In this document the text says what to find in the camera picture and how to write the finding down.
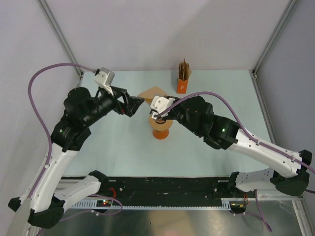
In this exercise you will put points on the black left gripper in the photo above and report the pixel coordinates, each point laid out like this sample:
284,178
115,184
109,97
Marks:
131,103

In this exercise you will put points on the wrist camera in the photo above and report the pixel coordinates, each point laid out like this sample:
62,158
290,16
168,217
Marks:
103,78
159,104

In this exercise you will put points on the orange coffee filter box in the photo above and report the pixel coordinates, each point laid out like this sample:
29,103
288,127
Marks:
182,86

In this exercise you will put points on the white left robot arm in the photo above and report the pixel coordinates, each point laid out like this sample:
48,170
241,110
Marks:
42,206

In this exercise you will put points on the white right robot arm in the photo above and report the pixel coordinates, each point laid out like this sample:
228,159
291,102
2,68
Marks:
287,171

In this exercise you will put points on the brown paper coffee filter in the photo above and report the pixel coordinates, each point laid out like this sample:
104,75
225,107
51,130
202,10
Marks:
149,94

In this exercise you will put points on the white cable duct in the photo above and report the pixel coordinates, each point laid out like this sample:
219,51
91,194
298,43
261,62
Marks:
109,204

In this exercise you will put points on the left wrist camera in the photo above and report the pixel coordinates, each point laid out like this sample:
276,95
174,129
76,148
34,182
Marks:
103,78

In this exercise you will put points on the orange glass carafe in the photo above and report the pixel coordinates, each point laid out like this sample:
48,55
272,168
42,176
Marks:
160,135

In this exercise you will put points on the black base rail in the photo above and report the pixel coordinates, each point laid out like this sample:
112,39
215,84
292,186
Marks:
171,191

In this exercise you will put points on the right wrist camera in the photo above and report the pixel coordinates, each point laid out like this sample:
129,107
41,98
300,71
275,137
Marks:
159,104

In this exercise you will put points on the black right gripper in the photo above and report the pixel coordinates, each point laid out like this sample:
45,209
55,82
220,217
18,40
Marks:
169,116

